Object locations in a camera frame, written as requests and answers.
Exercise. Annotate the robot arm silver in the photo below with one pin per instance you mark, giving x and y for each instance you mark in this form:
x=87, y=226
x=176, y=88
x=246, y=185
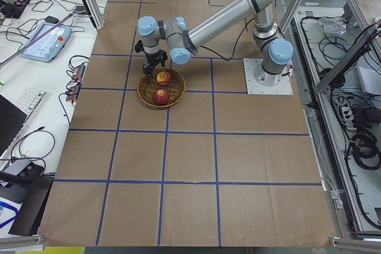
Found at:
x=169, y=38

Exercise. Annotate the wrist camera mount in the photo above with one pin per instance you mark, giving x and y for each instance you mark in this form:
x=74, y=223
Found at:
x=139, y=47

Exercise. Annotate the metal rod green tip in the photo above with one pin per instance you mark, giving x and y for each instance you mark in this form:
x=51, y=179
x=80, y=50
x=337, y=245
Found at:
x=75, y=12

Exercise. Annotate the red yellow apple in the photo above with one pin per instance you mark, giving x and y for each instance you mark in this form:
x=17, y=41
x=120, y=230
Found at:
x=163, y=78

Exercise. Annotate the wicker basket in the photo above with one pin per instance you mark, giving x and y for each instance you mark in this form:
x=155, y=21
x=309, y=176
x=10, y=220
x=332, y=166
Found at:
x=148, y=85

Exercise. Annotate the teach pendant blue grey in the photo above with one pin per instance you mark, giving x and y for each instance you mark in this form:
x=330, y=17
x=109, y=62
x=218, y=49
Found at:
x=48, y=47

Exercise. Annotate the dark red basket apple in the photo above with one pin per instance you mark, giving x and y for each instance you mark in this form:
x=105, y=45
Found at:
x=161, y=97

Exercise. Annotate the white keyboard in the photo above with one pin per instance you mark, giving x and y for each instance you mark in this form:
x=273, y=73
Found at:
x=29, y=100

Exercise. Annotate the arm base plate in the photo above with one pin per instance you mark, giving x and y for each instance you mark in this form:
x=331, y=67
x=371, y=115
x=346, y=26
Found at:
x=258, y=82

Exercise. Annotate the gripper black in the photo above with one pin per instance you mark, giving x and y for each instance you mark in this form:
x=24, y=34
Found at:
x=152, y=59

